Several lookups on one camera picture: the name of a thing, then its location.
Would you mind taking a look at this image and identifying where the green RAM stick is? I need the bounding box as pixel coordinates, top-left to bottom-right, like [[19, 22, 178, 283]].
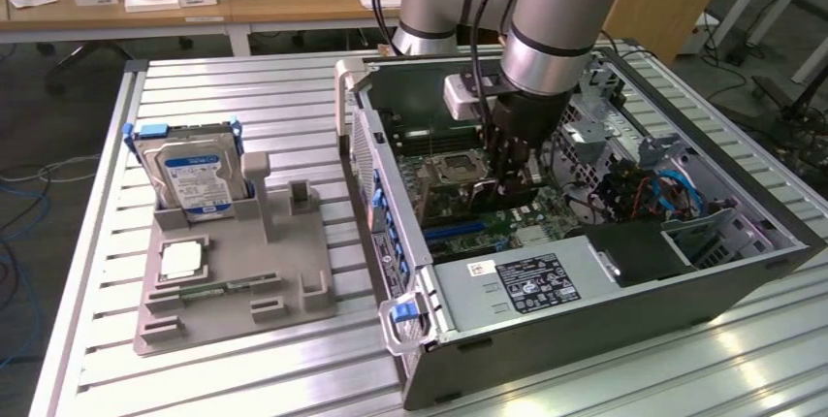
[[178, 278, 254, 295]]

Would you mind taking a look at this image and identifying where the green Dell motherboard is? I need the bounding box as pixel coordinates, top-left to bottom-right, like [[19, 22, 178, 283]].
[[387, 123, 564, 263]]

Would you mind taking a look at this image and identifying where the blue floor cable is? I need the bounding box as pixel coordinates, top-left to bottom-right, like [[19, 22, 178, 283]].
[[0, 183, 58, 369]]

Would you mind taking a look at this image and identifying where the hard disk with blue caddy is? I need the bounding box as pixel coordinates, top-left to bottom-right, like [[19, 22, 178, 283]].
[[120, 115, 251, 222]]

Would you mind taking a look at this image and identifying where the red black twisted wire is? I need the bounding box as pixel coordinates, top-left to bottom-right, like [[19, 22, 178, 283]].
[[631, 175, 656, 218]]

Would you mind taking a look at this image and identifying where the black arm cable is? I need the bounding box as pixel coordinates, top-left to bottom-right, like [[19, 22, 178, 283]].
[[370, 0, 408, 57]]

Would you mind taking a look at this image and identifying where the flat white box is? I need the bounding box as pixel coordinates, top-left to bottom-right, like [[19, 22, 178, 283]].
[[122, 0, 183, 15]]

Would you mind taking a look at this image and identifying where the metal CPU socket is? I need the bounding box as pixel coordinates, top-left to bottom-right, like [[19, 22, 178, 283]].
[[434, 150, 488, 190]]

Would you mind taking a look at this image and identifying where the black RAM slot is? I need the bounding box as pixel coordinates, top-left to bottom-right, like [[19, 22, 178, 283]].
[[395, 135, 487, 149], [391, 125, 484, 140], [392, 130, 486, 144], [398, 140, 488, 155]]

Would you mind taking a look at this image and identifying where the grey disk bay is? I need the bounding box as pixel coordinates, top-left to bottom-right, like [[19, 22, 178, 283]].
[[659, 207, 778, 271]]

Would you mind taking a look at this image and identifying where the grey power supply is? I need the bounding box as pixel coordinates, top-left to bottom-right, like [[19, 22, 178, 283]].
[[431, 235, 623, 340]]

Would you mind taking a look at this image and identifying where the black chair base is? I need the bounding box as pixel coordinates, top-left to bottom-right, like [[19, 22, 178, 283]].
[[35, 38, 135, 96]]

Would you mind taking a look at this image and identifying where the blue SATA wire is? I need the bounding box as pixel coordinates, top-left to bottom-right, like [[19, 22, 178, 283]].
[[650, 170, 704, 220]]

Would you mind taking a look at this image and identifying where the grey parts rack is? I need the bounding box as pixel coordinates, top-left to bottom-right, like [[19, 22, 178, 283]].
[[132, 150, 342, 358]]

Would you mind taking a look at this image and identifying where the silver CPU chip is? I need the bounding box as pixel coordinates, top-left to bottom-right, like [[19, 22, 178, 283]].
[[158, 243, 203, 277]]

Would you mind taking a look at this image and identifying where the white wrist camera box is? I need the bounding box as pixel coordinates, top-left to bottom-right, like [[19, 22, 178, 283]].
[[443, 72, 498, 121]]

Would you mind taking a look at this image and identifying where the perforated metal drive cage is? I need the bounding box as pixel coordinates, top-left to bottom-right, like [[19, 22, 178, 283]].
[[552, 60, 655, 195]]

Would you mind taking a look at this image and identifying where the wooden cabinet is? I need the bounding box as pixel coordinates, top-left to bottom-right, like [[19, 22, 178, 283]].
[[598, 0, 743, 65]]

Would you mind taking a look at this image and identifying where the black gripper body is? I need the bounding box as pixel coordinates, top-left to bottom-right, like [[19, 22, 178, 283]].
[[490, 89, 575, 154]]

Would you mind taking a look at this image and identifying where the white table frame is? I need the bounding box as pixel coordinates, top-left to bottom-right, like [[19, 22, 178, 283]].
[[704, 0, 828, 84]]

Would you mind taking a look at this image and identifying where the white floor cable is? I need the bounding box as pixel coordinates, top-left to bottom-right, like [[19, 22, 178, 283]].
[[0, 153, 103, 184]]

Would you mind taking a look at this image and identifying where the black camera cable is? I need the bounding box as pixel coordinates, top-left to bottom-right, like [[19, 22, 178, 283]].
[[468, 0, 502, 117]]

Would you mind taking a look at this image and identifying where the blue expansion slot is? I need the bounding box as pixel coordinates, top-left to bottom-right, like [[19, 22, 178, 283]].
[[423, 221, 487, 242]]

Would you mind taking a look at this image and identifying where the black floor equipment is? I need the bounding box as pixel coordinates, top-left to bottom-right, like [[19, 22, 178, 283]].
[[750, 72, 828, 171]]

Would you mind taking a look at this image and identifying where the open grey PC case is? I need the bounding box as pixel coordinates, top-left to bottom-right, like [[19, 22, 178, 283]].
[[334, 46, 828, 411]]

